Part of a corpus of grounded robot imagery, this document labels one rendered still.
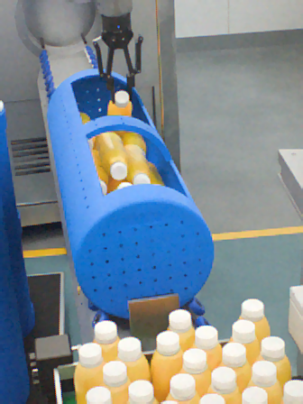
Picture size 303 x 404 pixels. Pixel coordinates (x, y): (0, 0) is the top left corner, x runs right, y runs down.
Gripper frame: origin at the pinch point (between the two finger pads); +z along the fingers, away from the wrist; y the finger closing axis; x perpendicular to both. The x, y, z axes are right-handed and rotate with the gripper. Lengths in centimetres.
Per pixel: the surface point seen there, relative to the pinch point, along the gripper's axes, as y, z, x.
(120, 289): 11, 20, 66
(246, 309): -10, 15, 85
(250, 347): -8, 18, 92
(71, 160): 16.5, 5.2, 31.1
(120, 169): 5.4, 8.9, 31.2
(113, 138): 5.0, 6.5, 17.7
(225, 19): -146, 96, -432
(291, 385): -10, 15, 107
